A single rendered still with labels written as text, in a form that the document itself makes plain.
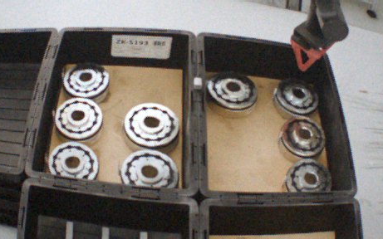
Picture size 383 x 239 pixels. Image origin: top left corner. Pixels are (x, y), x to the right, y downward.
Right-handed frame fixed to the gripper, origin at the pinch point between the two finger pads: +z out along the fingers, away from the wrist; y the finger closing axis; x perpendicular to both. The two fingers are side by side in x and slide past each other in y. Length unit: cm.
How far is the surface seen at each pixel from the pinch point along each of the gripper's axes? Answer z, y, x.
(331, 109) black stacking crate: 5.9, -1.6, -9.1
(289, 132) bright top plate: 9.6, -11.0, -5.0
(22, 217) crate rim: 3, -65, 10
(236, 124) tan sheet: 12.4, -15.5, 4.9
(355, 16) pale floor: 99, 181, 48
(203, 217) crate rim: 1.9, -41.4, -9.0
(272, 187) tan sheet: 12.3, -22.0, -10.2
